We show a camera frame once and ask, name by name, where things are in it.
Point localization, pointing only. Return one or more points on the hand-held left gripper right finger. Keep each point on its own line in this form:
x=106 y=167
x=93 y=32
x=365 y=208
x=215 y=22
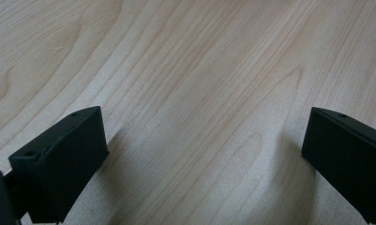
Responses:
x=348 y=156

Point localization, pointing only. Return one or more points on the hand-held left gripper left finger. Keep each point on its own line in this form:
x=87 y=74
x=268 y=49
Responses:
x=60 y=162

